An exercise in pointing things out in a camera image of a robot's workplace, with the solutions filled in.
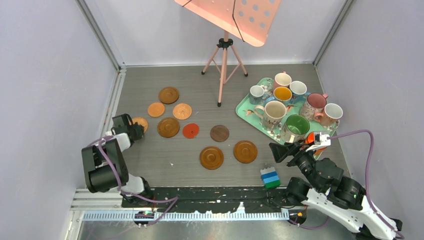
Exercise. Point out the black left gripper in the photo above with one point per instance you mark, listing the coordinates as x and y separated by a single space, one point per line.
139 130

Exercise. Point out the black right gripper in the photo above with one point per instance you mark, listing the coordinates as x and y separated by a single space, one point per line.
279 151

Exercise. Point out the woven rattan coaster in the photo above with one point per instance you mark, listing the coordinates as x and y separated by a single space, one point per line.
182 111
141 121

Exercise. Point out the light plain wooden coaster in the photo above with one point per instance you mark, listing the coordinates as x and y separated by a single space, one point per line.
156 109

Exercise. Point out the large ridged brown wooden coaster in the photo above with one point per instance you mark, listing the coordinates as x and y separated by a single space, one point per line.
168 127

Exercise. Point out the cream shell pattern mug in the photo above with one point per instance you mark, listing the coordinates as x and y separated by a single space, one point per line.
271 114

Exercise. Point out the red round paper coaster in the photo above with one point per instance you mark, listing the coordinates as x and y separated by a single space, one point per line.
191 130

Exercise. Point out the dark walnut coaster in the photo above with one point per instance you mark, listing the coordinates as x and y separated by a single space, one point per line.
219 133

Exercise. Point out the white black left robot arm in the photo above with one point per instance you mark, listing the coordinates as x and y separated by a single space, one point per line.
104 165

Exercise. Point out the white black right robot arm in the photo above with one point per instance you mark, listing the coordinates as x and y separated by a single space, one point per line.
326 188

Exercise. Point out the ridged brown coaster back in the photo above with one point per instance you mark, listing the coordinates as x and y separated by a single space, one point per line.
169 95

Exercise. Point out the blue green toy brick stack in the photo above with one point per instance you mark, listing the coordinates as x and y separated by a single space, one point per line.
270 178

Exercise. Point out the green inside cream mug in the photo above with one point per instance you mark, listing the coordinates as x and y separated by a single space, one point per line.
295 128

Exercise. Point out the orange mug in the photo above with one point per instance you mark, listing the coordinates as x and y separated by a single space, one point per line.
313 138

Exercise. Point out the mint green floral tray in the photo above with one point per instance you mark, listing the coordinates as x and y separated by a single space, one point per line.
245 110

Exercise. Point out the yellow inside blue mug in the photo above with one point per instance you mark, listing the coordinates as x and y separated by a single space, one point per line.
283 95

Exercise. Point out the peach mug white inside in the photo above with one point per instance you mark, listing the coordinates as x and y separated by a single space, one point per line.
330 114

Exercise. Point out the pink inside floral mug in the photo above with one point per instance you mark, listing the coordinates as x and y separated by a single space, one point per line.
314 103

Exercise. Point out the small blue patterned mug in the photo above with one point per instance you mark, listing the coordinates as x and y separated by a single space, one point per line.
256 93

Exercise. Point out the white inside teal mug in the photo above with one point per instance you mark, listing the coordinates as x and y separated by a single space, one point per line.
298 89

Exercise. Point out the pink white inside mug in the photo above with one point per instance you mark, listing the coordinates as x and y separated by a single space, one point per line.
281 79

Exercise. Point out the pink music stand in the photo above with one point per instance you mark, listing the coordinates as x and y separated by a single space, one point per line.
248 20

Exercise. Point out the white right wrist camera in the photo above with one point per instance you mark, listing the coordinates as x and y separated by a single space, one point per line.
324 141

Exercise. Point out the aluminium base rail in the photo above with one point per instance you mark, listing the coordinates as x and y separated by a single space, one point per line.
189 204

